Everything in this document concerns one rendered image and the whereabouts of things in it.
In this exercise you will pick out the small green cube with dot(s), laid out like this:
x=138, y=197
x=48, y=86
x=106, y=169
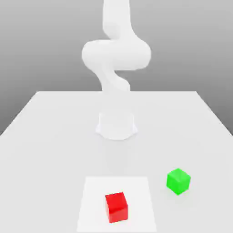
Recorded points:
x=178, y=181

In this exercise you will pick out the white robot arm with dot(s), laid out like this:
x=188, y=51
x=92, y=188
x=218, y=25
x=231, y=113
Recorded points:
x=116, y=54

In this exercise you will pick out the small red cube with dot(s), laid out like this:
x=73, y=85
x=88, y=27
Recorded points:
x=116, y=207

